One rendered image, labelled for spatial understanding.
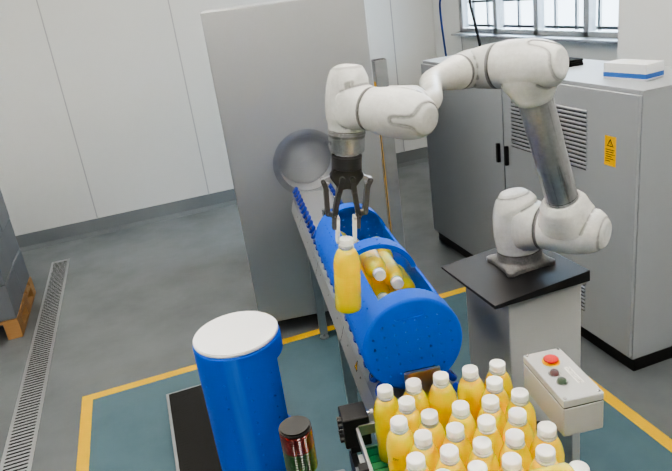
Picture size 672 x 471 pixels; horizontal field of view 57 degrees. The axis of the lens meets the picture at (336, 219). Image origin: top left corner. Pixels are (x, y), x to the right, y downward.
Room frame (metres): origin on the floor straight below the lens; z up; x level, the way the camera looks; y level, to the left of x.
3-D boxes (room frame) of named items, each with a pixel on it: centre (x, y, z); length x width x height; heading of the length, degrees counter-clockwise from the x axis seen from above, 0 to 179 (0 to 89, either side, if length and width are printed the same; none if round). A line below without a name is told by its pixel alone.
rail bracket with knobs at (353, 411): (1.35, 0.02, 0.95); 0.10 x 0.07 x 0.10; 98
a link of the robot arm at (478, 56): (1.87, -0.48, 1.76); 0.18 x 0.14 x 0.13; 133
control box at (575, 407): (1.26, -0.49, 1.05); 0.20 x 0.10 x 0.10; 8
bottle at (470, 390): (1.32, -0.28, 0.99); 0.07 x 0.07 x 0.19
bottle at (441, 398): (1.31, -0.20, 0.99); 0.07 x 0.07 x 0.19
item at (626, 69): (2.99, -1.51, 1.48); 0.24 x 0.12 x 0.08; 24
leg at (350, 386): (2.45, 0.04, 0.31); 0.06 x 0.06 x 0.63; 8
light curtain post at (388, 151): (2.95, -0.30, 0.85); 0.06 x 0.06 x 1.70; 8
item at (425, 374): (1.43, -0.17, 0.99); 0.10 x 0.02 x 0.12; 98
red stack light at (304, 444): (1.00, 0.13, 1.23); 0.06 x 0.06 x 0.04
